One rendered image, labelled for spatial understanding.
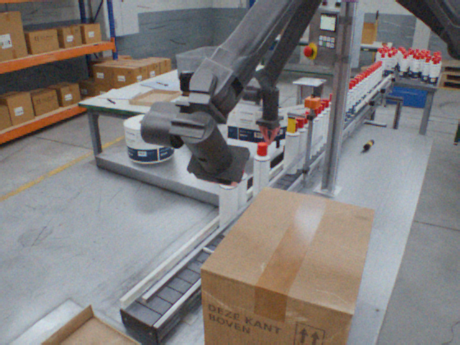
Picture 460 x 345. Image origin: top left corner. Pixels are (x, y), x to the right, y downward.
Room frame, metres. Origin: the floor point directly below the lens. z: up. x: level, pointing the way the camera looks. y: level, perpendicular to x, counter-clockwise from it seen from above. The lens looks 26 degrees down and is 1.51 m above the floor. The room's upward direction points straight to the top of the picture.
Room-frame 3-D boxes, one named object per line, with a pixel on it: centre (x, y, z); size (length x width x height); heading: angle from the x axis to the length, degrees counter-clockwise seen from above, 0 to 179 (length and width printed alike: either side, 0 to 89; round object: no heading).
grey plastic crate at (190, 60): (3.46, 0.18, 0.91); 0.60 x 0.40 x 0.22; 158
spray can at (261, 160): (1.06, -0.10, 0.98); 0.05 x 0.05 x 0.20
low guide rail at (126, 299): (1.04, -0.04, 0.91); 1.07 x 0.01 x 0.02; 149
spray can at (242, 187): (0.93, -0.02, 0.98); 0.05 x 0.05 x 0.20
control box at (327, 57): (1.31, -0.36, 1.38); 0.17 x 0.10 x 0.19; 24
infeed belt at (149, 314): (1.26, -0.23, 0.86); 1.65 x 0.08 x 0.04; 149
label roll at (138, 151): (1.46, 0.34, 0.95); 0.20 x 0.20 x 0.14
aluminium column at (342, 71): (1.23, -0.37, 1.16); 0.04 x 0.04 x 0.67; 59
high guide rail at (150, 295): (1.00, -0.11, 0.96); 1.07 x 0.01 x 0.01; 149
